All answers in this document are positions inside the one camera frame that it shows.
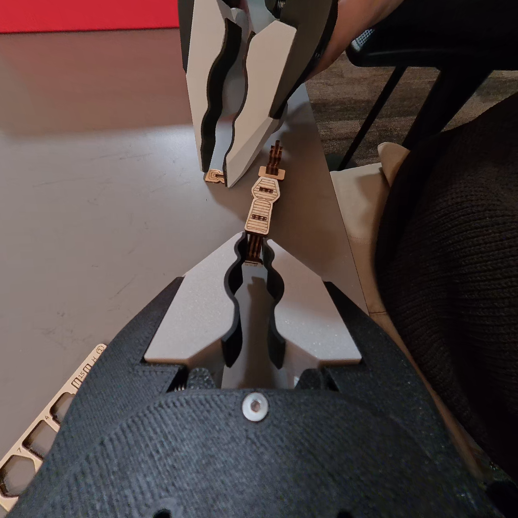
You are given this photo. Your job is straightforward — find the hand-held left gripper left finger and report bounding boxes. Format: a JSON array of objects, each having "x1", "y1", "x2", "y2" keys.
[{"x1": 144, "y1": 232, "x2": 247, "y2": 368}]

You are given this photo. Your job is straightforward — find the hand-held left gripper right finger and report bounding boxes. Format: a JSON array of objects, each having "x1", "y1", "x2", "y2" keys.
[{"x1": 263, "y1": 239, "x2": 362, "y2": 369}]

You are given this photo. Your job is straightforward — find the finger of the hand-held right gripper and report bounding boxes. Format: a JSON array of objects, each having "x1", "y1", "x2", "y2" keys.
[
  {"x1": 187, "y1": 0, "x2": 243, "y2": 171},
  {"x1": 224, "y1": 20, "x2": 299, "y2": 189}
]

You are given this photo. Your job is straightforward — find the wooden puzzle model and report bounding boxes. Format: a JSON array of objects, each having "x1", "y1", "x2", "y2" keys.
[{"x1": 244, "y1": 139, "x2": 286, "y2": 270}]

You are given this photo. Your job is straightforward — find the grey desk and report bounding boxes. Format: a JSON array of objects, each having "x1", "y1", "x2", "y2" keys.
[{"x1": 0, "y1": 28, "x2": 369, "y2": 466}]

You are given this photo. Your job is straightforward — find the person's right hand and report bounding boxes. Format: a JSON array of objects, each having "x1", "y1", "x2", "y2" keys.
[{"x1": 318, "y1": 0, "x2": 405, "y2": 75}]

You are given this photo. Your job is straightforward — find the black chair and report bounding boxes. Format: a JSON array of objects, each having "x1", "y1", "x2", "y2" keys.
[{"x1": 338, "y1": 28, "x2": 518, "y2": 171}]

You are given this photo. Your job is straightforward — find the red box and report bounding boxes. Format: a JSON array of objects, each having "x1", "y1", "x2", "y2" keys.
[{"x1": 0, "y1": 0, "x2": 180, "y2": 34}]

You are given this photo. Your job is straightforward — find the person's black sweater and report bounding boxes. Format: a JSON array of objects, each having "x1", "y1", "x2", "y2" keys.
[{"x1": 376, "y1": 101, "x2": 518, "y2": 478}]

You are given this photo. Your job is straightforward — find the wooden puzzle sheet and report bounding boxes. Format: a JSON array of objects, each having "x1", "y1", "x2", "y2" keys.
[{"x1": 0, "y1": 343, "x2": 108, "y2": 512}]

